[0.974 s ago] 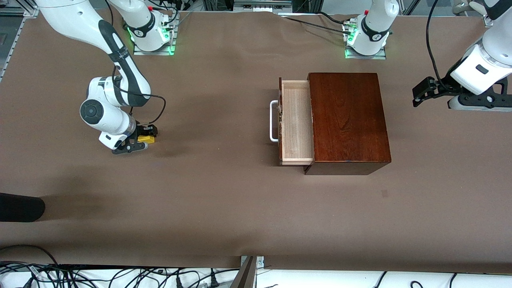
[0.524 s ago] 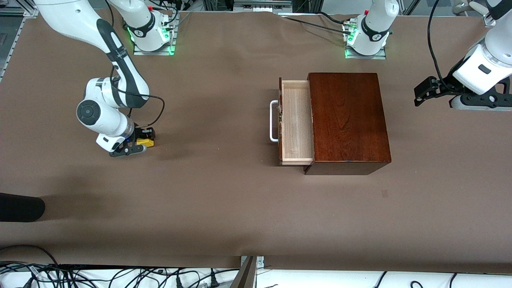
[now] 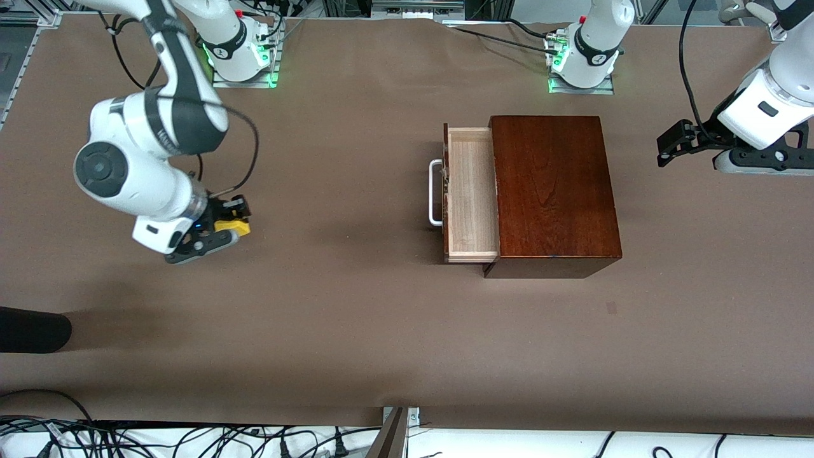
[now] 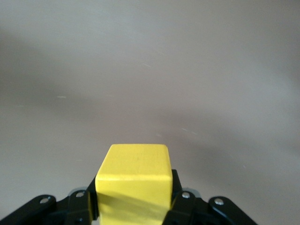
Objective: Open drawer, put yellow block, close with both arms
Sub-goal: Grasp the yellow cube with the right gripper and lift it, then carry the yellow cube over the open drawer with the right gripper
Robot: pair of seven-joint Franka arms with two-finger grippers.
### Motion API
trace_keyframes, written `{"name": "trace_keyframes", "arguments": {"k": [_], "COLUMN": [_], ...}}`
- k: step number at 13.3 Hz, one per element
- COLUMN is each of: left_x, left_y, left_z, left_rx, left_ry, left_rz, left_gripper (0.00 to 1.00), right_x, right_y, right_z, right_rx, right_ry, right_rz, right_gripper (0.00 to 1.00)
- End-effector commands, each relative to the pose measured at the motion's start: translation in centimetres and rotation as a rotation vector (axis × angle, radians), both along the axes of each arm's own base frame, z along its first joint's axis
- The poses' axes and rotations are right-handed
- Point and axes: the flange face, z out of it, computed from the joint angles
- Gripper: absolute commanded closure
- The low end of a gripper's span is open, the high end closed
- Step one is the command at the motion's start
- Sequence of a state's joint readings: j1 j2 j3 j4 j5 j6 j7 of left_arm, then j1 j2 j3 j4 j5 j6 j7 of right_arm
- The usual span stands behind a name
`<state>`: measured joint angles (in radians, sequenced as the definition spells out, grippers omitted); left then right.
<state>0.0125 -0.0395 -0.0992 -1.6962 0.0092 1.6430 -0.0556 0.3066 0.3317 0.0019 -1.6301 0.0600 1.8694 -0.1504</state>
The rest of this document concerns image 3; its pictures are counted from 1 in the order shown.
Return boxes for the wooden drawer with white handle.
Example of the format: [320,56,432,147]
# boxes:
[429,124,500,263]

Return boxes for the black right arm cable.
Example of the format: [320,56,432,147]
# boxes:
[102,13,261,198]

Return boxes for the tangled black cables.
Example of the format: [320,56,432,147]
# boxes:
[0,388,382,458]

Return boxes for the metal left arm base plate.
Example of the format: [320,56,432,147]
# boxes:
[548,31,616,96]

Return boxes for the aluminium post with bracket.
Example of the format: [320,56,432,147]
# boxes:
[366,406,422,458]

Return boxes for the yellow cube block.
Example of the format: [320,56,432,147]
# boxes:
[213,216,251,238]

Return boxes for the black cable to base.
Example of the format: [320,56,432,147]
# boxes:
[445,19,563,58]

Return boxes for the black cylinder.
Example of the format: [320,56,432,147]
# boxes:
[0,307,72,354]

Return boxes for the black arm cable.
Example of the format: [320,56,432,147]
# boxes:
[678,0,719,137]
[102,13,261,198]

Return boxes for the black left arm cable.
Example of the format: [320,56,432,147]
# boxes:
[678,0,719,137]

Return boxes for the dark wooden box casing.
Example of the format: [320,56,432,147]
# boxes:
[483,116,623,279]

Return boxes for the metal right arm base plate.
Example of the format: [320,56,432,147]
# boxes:
[212,25,282,90]

